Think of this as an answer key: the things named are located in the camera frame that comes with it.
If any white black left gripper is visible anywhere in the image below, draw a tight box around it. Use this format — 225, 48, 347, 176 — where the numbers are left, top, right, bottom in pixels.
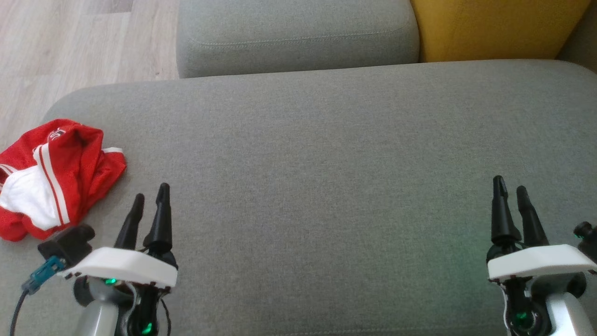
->
58, 183, 178, 336

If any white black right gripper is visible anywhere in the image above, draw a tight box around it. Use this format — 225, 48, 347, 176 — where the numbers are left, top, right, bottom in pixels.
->
486, 175, 597, 335

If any grey sofa seat cushion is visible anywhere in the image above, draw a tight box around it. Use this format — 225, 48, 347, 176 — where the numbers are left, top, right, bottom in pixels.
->
0, 60, 597, 336

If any yellow pillow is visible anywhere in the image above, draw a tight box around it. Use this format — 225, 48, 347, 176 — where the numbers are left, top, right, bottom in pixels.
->
410, 0, 593, 63

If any grey sofa back cushion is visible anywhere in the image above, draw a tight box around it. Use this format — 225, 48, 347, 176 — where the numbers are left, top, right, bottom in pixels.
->
176, 0, 420, 79

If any black left cable teal plug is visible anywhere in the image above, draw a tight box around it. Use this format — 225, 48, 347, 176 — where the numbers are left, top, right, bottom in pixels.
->
9, 256, 66, 336

